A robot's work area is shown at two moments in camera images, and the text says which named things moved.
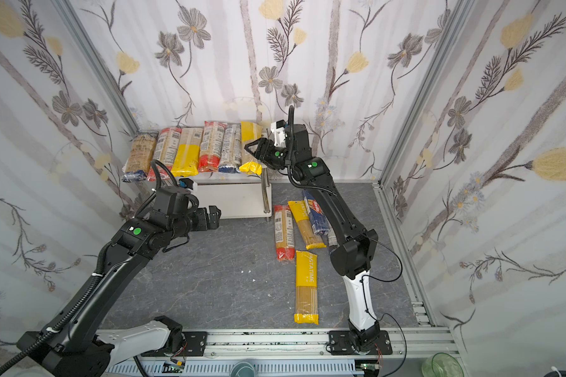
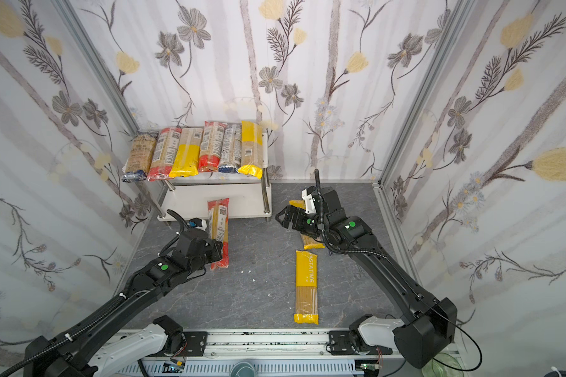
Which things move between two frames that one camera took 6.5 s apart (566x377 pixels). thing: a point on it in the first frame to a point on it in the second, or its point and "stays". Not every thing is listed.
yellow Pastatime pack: [311, 238] stays
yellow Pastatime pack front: [306, 288] stays
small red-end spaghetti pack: [284, 233] to [218, 217]
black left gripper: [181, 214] to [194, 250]
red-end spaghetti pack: [211, 147] stays
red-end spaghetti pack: [165, 151] stays
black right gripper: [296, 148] to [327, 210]
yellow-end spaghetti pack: [186, 157] stays
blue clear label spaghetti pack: [231, 156] stays
